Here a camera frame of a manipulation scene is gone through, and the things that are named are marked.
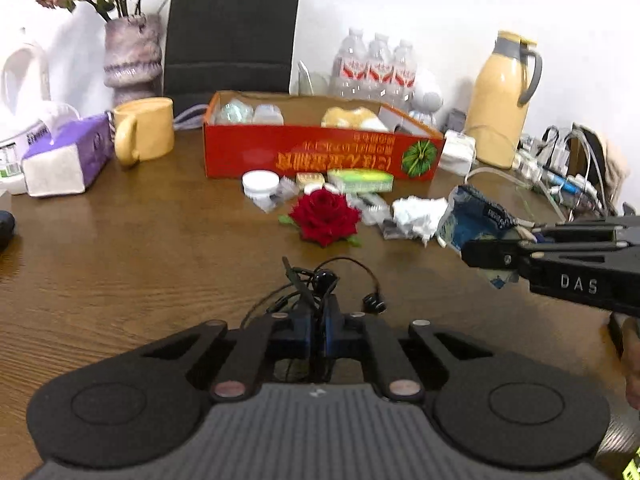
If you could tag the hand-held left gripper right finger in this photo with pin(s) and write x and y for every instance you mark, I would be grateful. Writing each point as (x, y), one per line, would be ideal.
(334, 332)

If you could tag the white tissue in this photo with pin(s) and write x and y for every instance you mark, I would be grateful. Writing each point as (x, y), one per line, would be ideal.
(417, 215)

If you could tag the black paper bag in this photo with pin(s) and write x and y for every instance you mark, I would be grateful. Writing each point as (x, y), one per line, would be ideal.
(230, 35)

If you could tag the clear water bottle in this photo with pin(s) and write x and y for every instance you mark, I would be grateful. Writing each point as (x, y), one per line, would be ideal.
(350, 67)
(405, 72)
(380, 70)

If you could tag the white robot speaker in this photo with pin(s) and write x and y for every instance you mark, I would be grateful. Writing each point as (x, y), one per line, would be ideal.
(427, 95)

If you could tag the dark round object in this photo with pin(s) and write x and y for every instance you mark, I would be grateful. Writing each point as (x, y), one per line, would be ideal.
(6, 230)

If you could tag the yellow white plush toy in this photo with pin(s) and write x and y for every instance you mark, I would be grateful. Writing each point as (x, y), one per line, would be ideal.
(350, 117)

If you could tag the beige cloth bag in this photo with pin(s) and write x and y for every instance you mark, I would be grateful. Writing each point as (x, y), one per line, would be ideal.
(615, 165)

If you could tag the clear plastic container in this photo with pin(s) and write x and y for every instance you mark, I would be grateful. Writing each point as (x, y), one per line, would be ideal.
(268, 115)

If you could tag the small grey box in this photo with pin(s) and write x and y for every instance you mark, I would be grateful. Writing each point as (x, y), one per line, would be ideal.
(455, 120)

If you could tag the white round jar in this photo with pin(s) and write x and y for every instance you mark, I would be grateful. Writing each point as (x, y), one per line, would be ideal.
(260, 182)

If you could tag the yellow mug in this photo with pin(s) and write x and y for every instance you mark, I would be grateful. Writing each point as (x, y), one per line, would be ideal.
(147, 127)

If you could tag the red rose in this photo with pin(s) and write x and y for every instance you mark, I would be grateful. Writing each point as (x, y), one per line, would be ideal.
(325, 215)

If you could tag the white labelled container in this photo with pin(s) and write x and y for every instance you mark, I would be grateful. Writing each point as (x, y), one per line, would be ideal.
(10, 160)

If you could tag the small yellow box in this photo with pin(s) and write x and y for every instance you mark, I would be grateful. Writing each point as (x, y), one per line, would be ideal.
(310, 180)

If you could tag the purple tissue box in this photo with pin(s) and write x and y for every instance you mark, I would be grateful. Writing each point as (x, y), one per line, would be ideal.
(70, 155)

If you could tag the yellow thermos jug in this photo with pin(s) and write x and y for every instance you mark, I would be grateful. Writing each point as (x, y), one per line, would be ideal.
(497, 105)

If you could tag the clear plastic zip bag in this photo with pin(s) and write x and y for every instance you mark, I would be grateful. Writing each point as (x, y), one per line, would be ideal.
(389, 230)
(280, 195)
(370, 207)

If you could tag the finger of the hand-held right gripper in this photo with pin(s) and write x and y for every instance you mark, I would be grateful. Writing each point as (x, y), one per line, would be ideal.
(492, 255)
(585, 231)

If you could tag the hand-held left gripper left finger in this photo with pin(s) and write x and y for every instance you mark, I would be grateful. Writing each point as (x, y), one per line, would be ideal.
(301, 332)

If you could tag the white detergent bottle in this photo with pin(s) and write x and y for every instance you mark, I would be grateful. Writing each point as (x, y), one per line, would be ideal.
(22, 85)

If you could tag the person's right hand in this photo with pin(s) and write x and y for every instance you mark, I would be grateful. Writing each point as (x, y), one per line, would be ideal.
(633, 360)

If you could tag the red cardboard box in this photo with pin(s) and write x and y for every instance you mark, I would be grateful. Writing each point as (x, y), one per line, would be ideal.
(320, 152)

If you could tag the blue patterned pouch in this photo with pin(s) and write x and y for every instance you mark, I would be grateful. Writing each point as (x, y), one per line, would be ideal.
(475, 220)

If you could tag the crumpled clear wrapper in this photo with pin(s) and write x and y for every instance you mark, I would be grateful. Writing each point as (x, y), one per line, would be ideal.
(234, 112)

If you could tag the purple ceramic vase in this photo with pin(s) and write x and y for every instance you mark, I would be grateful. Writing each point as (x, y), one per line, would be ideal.
(132, 60)

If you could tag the green tissue packet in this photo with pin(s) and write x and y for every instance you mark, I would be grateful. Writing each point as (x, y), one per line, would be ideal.
(360, 180)

